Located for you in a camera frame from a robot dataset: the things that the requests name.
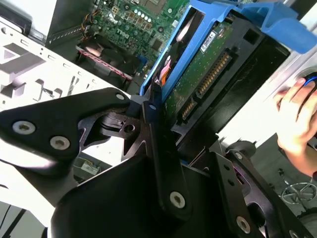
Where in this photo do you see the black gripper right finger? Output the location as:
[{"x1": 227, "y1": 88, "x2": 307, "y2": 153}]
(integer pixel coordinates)
[{"x1": 214, "y1": 150, "x2": 313, "y2": 238}]

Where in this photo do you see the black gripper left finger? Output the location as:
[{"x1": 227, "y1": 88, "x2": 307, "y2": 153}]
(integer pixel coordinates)
[{"x1": 0, "y1": 83, "x2": 193, "y2": 222}]

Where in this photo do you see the person's hand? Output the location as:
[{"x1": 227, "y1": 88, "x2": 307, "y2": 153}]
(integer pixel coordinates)
[{"x1": 273, "y1": 78, "x2": 317, "y2": 177}]

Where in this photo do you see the black tool blue ring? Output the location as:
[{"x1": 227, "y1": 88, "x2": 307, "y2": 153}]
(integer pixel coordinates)
[{"x1": 296, "y1": 64, "x2": 317, "y2": 90}]

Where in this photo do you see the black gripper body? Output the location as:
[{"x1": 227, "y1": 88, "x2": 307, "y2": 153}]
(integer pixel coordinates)
[{"x1": 51, "y1": 155, "x2": 233, "y2": 238}]

